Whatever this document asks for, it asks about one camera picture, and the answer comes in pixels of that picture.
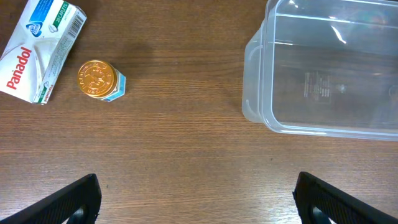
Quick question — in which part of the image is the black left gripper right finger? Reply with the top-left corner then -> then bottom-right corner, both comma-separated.
293,172 -> 397,224

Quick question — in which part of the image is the gold lid balm jar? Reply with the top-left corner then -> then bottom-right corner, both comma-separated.
78,60 -> 126,102

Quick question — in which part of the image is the clear plastic container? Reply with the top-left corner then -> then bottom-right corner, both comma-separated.
242,0 -> 397,141

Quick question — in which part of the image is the white Panadol box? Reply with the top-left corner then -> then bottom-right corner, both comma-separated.
1,0 -> 87,105

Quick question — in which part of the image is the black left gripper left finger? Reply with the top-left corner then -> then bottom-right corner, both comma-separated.
1,174 -> 102,224

